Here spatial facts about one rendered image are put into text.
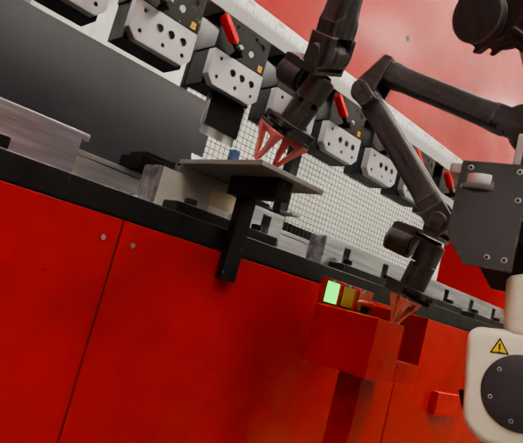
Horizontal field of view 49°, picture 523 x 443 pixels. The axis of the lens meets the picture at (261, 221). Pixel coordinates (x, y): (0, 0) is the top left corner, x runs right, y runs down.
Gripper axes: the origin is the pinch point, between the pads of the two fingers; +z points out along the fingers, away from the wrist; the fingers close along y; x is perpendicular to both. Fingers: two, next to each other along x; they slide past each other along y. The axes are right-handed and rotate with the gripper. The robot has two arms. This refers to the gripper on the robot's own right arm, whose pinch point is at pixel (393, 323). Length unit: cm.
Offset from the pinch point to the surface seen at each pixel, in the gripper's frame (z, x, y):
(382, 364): 6.7, 9.8, -7.3
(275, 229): -6.8, 11.1, 34.2
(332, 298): 0.5, 10.5, 10.1
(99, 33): -89, -149, 549
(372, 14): -71, -3, 50
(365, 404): 17.1, 4.5, -4.9
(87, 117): -12, 41, 92
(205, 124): -22, 38, 42
